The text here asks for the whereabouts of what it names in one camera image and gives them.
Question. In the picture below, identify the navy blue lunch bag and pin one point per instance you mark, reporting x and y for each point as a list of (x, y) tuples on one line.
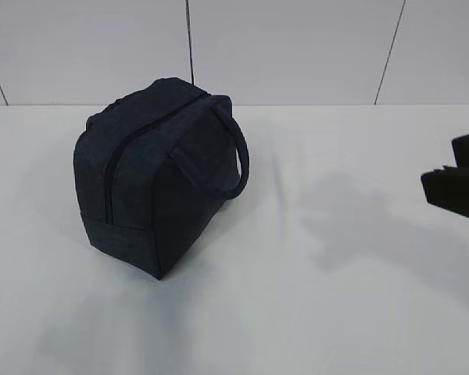
[(153, 168)]

